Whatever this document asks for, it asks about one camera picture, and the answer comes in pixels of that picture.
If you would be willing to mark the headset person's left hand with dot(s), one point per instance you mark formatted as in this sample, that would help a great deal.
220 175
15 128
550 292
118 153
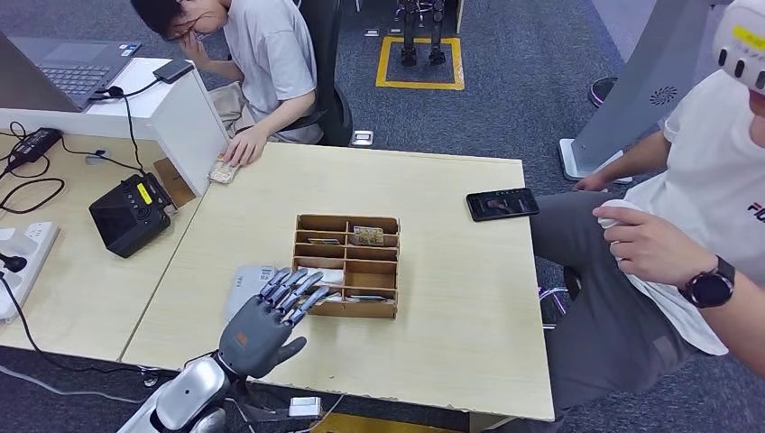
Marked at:
657 251

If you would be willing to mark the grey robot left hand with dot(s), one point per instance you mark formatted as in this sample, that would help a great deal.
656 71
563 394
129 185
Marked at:
257 340

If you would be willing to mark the person's left hand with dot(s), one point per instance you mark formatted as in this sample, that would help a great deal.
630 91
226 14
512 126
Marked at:
246 146

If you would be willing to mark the person's right hand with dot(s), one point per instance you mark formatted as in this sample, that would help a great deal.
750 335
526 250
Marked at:
196 51

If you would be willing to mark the headset person's right hand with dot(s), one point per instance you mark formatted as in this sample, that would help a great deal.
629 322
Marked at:
591 183

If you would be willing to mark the person's left forearm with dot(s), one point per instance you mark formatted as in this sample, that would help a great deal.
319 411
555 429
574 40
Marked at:
290 119

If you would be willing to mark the headset person's left forearm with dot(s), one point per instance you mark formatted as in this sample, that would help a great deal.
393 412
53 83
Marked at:
741 328

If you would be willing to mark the headset person's right forearm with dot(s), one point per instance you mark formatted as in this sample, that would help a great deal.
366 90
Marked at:
639 156

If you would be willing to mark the person's right forearm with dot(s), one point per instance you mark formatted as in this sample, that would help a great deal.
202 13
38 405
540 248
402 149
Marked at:
224 69

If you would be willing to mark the grey card reader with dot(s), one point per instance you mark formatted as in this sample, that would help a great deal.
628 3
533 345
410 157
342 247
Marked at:
242 287

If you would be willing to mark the person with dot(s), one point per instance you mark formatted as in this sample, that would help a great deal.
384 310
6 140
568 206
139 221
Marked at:
269 60

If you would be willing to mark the person wearing VR headset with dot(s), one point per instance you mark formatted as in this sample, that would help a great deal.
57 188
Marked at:
597 334

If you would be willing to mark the thin grey card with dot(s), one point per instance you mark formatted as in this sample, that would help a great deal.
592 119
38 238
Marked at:
367 297

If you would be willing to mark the dark printed card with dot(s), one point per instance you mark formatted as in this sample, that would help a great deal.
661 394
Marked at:
324 241

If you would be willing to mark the tan printed card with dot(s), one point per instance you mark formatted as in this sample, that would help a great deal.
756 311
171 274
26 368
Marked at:
368 236

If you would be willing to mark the black external drive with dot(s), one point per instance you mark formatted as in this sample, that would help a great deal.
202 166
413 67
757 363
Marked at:
173 69

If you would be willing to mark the white desk partition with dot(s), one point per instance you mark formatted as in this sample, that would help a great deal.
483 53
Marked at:
185 137

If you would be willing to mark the black wristwatch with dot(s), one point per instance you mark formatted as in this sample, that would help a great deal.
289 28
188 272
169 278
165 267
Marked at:
708 287

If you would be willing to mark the black smartphone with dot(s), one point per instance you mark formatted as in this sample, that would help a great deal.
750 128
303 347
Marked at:
502 204

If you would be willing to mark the dark shoe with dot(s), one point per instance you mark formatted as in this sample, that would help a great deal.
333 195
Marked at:
600 91

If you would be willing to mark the white paper sheet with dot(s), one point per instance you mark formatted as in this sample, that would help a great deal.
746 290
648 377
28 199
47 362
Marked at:
333 277

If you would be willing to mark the wooden compartment organizer box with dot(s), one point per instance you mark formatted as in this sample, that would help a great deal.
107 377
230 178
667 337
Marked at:
358 309

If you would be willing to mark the chrome chair leg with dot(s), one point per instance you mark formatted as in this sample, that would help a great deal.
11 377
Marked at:
553 296

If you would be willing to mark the silver floor socket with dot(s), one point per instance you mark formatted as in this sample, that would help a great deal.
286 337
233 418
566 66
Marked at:
363 138

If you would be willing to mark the grey stand with white base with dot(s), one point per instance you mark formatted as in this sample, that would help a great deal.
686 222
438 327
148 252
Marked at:
639 71

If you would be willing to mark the grey laptop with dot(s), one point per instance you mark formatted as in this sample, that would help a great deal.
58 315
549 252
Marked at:
71 69

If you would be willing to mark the yellow floor tape strip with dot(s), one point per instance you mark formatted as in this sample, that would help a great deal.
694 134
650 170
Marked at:
358 424

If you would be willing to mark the black office chair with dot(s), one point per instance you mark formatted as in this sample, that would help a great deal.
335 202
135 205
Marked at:
329 36

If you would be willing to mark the black box with yellow label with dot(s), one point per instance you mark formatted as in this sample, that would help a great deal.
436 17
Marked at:
125 218

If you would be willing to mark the small grey clip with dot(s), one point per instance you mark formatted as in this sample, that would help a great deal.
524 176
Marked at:
97 158

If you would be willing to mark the yellow floor tape square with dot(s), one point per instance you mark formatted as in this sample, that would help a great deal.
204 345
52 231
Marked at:
418 85

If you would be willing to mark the black power adapter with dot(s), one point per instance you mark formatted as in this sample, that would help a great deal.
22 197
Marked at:
35 145

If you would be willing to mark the black humanoid robot leg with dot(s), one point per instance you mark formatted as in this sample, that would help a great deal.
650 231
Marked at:
409 36
437 36

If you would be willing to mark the white VR headset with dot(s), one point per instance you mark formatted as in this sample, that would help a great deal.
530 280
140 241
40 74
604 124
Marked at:
741 54

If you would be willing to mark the white power strip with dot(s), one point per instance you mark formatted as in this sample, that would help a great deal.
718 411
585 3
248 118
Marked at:
33 251

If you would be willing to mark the black plug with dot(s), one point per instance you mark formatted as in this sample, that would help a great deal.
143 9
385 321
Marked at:
13 262

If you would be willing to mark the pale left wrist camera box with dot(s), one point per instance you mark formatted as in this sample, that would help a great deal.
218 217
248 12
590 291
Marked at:
305 407

